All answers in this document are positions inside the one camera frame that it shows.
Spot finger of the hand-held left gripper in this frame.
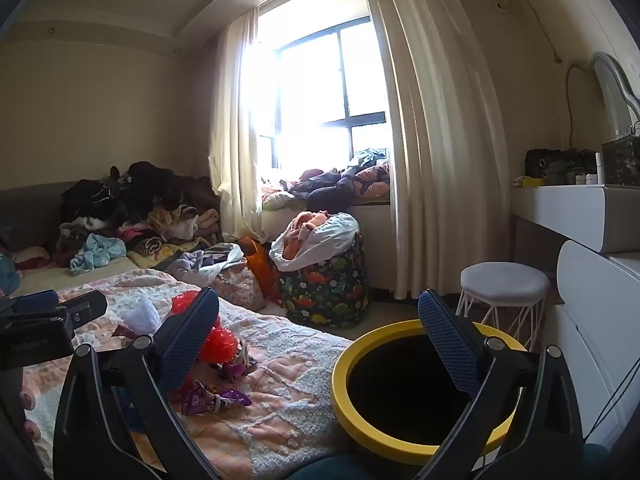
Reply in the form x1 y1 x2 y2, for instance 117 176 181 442
59 289 108 333
0 291 60 317

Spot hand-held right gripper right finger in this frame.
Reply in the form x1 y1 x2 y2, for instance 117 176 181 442
417 287 583 480

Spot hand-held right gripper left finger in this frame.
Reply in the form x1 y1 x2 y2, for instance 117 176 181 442
52 287 221 480

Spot red plastic bottle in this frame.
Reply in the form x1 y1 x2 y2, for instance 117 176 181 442
171 290 242 364

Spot purple snack wrapper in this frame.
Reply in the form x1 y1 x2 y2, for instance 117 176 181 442
181 381 253 417
210 342 261 381

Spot white tissue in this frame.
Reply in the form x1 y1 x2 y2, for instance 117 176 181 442
120 296 162 336

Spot yellow rimmed black trash bin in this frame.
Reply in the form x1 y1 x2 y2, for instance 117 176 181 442
331 320 528 453

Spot person's left hand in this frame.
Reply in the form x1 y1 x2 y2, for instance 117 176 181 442
15 367 43 443

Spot beige bed sheet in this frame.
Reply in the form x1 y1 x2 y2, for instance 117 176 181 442
10 255 151 296

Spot red cloth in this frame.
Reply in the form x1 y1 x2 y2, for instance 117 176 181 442
12 246 51 271

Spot light blue cloth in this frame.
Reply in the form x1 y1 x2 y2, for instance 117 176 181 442
70 233 127 275

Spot lavender and white clothes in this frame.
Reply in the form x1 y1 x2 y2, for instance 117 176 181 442
165 242 246 281

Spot white round stool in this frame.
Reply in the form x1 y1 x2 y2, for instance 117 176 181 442
457 262 551 351

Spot patterned clothes pile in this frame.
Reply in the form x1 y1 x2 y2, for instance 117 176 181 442
120 225 211 261

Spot grey headboard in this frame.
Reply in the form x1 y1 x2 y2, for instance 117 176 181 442
0 182 66 256

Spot orange bag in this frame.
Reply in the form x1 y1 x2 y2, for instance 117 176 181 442
240 237 281 303

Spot peach and white blanket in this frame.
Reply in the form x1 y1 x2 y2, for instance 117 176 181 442
22 268 353 480

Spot tan clothes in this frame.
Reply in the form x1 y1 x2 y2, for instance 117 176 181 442
147 205 223 241

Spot dinosaur print laundry basket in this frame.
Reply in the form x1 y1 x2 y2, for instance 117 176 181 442
277 240 371 328

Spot dark clothes pile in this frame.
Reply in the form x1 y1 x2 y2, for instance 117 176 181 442
60 161 221 226

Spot white plastic bag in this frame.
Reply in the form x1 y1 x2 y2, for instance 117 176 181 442
270 212 361 271

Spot orange clothes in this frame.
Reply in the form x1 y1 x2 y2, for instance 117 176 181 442
282 211 331 256

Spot pale green cloth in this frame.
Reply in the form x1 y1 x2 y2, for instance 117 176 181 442
261 187 301 211

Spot orange patterned quilt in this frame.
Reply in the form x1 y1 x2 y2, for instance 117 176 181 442
350 160 392 198

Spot cream curtain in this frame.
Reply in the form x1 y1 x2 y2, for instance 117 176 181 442
209 7 273 243
357 0 511 301

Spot white dressing table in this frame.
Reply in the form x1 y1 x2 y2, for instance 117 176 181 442
510 185 640 451

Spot dark blue jacket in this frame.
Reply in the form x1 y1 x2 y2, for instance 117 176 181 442
290 165 361 201

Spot dark bag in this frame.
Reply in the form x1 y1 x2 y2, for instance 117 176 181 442
525 149 601 186

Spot clear cosmetics organizer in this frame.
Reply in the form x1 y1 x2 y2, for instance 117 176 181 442
600 132 640 187

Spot black framed window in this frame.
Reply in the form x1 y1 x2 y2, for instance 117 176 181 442
257 15 393 171

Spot wavy framed mirror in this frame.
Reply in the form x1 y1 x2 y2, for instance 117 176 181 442
590 52 640 131

